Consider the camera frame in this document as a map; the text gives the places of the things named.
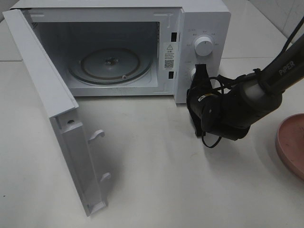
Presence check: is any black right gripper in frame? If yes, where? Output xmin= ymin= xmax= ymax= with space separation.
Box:
xmin=186 ymin=64 xmax=222 ymax=137

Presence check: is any pink round plate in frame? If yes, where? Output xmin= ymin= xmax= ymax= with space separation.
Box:
xmin=275 ymin=113 xmax=304 ymax=180

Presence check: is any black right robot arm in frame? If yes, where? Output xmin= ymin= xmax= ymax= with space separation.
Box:
xmin=186 ymin=37 xmax=304 ymax=141

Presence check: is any lower white microwave knob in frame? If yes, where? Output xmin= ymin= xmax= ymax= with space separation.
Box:
xmin=190 ymin=68 xmax=196 ymax=81

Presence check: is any white microwave knob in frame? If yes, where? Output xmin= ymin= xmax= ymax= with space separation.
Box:
xmin=194 ymin=35 xmax=214 ymax=57
xmin=190 ymin=68 xmax=196 ymax=81

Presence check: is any upper white microwave knob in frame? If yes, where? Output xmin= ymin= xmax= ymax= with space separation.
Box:
xmin=194 ymin=35 xmax=214 ymax=57

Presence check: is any white warning label sticker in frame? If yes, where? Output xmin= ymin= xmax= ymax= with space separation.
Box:
xmin=163 ymin=42 xmax=177 ymax=70

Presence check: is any glass microwave turntable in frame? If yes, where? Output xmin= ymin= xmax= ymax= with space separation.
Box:
xmin=68 ymin=47 xmax=153 ymax=85

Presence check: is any white microwave oven body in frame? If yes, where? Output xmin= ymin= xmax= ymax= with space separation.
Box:
xmin=8 ymin=0 xmax=231 ymax=103

